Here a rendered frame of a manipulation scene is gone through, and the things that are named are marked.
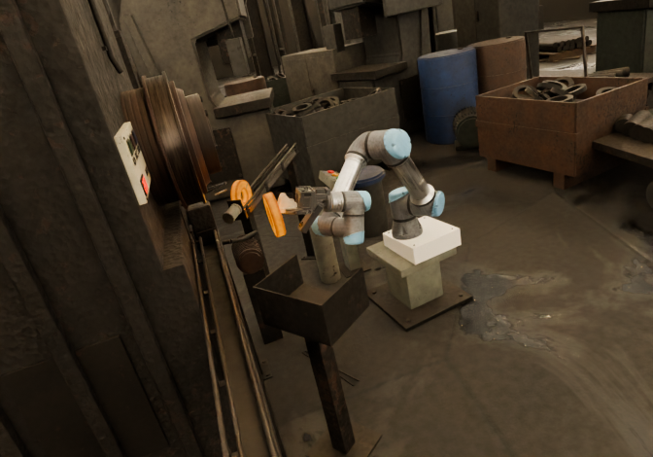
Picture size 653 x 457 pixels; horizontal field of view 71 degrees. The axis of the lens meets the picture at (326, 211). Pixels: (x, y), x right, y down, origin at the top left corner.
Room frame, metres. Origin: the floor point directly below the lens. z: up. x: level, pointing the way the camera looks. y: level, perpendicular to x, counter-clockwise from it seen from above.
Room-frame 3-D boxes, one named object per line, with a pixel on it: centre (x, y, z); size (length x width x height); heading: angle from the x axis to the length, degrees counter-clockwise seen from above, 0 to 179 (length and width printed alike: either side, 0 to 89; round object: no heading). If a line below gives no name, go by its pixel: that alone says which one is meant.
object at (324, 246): (2.36, 0.06, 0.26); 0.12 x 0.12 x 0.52
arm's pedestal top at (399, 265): (2.00, -0.37, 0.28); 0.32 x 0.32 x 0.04; 21
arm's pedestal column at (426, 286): (2.00, -0.37, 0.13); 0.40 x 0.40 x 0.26; 21
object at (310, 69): (6.02, -0.34, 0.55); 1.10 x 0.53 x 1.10; 34
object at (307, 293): (1.18, 0.10, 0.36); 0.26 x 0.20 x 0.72; 49
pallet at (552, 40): (8.56, -4.76, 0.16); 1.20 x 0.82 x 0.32; 4
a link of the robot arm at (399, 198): (2.00, -0.37, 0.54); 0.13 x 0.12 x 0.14; 48
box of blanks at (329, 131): (4.29, -0.20, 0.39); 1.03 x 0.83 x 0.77; 119
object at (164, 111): (1.60, 0.46, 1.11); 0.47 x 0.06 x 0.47; 14
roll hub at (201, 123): (1.63, 0.37, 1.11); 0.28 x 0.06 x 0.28; 14
